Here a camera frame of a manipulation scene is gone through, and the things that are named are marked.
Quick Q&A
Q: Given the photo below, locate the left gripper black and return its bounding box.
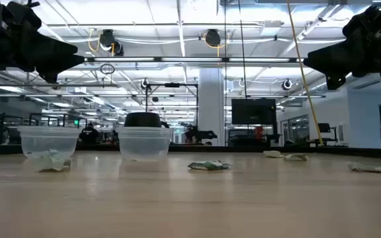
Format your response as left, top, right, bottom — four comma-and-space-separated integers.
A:
0, 0, 85, 84

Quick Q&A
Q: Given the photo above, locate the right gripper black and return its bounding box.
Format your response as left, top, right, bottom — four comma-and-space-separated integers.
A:
304, 0, 381, 91

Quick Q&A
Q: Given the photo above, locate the white green sweetener packet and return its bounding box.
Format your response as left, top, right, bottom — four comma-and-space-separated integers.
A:
31, 149, 72, 173

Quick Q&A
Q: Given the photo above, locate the pale green sweetener packet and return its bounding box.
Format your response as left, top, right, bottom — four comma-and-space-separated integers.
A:
348, 161, 381, 174

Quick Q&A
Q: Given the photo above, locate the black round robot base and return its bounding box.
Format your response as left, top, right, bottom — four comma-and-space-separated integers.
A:
124, 112, 162, 128

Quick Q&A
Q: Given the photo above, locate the small monitor on stand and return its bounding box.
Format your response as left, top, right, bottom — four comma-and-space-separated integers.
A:
316, 122, 339, 146

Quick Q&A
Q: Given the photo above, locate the clear plastic bin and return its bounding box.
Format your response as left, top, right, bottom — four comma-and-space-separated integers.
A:
17, 125, 82, 159
116, 126, 174, 162

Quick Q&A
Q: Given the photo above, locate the person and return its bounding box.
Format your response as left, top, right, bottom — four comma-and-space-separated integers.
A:
78, 122, 101, 145

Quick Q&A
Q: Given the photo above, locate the black hanging monitor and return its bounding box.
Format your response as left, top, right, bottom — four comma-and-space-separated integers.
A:
231, 98, 277, 126

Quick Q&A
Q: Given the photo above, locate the red background object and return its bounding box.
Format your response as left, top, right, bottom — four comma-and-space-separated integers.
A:
253, 126, 265, 142

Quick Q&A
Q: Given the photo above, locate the white building pillar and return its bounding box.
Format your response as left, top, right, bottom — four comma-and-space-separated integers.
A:
198, 67, 226, 147

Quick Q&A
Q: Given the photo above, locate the long ceiling light bar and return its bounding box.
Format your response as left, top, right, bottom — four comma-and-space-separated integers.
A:
83, 56, 306, 63

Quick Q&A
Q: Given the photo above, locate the yellow hanging cable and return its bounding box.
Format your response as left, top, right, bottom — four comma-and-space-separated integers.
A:
286, 0, 324, 145

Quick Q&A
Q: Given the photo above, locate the black coiled ceiling cable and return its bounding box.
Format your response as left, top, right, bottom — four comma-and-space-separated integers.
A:
99, 63, 116, 75

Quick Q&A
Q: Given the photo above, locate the black ceiling cable reel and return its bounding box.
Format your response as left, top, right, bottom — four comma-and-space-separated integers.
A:
204, 28, 222, 48
98, 28, 125, 57

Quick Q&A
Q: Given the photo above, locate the thin black hanging cable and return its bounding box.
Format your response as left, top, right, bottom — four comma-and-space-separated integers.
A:
237, 0, 248, 100

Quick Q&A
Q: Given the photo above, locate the black metal frame stand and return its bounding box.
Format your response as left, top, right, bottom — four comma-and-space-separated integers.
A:
145, 83, 199, 145

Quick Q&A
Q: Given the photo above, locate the black table edge rail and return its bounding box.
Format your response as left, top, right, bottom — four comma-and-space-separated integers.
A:
0, 144, 381, 161

